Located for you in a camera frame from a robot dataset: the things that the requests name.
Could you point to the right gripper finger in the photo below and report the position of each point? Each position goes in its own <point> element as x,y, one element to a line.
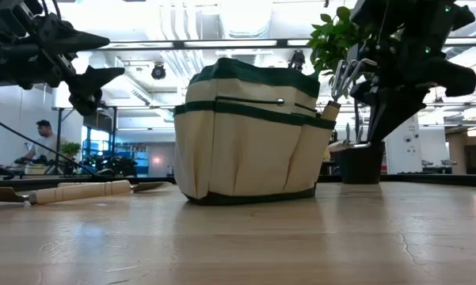
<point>439,79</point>
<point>372,107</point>

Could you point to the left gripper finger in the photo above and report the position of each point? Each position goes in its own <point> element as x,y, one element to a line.
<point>83,39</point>
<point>95,85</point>

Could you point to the beige canvas gardening bag green trim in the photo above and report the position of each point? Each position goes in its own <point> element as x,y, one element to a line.
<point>245,150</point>

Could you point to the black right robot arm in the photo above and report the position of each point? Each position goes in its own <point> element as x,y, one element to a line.
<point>459,16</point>

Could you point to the white kiosk cabinet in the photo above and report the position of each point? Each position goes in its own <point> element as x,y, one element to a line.
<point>404,150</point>

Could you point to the green potted plant black pot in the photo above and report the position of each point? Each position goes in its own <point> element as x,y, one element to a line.
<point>332,39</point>

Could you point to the small background plant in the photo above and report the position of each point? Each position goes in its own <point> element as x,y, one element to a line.
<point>70,149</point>

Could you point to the person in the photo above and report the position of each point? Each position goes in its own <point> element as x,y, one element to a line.
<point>45,146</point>

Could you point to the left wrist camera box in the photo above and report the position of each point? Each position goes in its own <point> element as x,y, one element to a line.
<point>20,14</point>

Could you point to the black ceiling camera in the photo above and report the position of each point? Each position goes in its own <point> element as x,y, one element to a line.
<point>297,59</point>
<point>158,72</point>

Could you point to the black aluminium table frame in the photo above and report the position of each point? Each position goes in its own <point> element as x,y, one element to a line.
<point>420,179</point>

